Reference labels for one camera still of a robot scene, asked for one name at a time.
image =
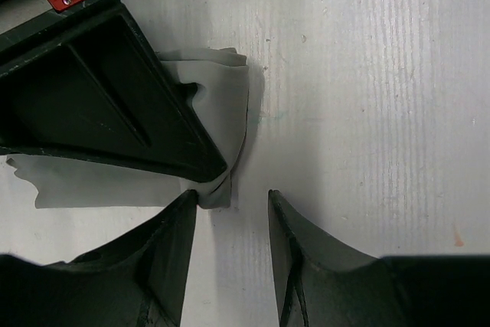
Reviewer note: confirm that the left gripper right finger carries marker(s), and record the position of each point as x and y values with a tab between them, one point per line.
321	281

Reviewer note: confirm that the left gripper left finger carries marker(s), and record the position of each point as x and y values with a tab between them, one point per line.
138	279

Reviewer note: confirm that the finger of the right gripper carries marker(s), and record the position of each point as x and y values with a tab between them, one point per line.
85	84

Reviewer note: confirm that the grey underwear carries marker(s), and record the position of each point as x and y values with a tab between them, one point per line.
220	103

